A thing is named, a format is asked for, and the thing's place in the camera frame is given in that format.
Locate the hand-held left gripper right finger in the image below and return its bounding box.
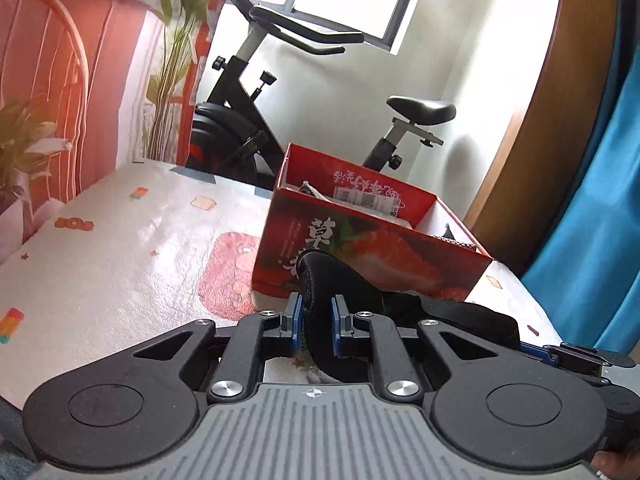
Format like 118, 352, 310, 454
332, 295, 506, 405

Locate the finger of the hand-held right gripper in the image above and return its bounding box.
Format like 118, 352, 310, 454
519, 341, 635, 377

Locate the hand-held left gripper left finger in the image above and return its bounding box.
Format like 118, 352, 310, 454
132, 292, 304, 406

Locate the red strawberry print cardboard box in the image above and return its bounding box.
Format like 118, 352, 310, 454
251, 143, 494, 305

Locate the black foil packet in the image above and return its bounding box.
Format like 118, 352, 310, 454
438, 223, 477, 251

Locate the person's right hand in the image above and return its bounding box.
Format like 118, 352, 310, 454
594, 451, 640, 480

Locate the blue curtain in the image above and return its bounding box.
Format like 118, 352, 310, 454
520, 10, 640, 357

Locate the white cartoon printed cloth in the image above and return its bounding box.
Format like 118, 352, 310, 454
0, 157, 568, 411

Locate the black exercise bike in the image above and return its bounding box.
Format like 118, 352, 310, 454
186, 0, 458, 192

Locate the wooden door frame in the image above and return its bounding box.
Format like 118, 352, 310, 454
464, 0, 627, 272

